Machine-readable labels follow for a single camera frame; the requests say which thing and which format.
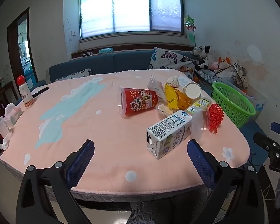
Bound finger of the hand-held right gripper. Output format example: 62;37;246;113
253;132;280;152
271;122;280;136

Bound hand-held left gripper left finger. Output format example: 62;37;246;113
16;139;95;224

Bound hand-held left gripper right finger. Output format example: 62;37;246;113
187;139;265;224

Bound clear plastic cup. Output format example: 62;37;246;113
191;107;211;143

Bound white milk carton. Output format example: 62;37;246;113
147;110;193;160

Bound green plastic basket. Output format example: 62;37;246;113
211;82;256;129

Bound red plastic scrubber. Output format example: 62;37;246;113
208;104;224;134

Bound small yellow-green carton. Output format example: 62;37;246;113
185;98;211;115

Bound small clear jelly cup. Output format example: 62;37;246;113
157;104;174;119

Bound yellow snack packet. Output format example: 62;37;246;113
164;83;194;109

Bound white paper cup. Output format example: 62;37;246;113
177;78;202;99

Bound red drink can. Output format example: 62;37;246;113
117;86;158;118

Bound white tissue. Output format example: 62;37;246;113
166;76;181;87

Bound clear plastic wrapper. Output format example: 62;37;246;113
147;75;166;98

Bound blue floor mat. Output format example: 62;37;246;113
238;119;271;168

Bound clear plastic storage bin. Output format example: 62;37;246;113
222;73;267;122

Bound pink printed blanket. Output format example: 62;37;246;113
0;69;251;195

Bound person's grey checked trousers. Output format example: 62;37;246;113
131;187;210;224

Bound beige patterned cloth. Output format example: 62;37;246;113
233;63;249;89

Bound clear plastic cups at edge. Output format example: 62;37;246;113
5;104;24;125

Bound black remote control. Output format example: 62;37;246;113
31;87;49;97

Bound orange fox plush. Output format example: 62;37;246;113
218;56;231;69

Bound striped cushion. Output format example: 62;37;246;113
196;69;221;84

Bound small patterned pillow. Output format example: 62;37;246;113
55;69;92;82

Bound white bottle with red cap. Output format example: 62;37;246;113
17;75;36;109

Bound black and white cow plush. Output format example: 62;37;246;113
196;45;214;71

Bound dark wooden cabinet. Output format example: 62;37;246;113
0;42;19;122

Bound blue sofa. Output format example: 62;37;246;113
46;49;201;83

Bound butterfly print pillow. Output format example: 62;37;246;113
149;47;200;80

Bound colourful pinwheel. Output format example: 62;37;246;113
184;15;197;47

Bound window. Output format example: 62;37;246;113
79;0;185;40

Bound brown door frame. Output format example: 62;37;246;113
7;7;38;91

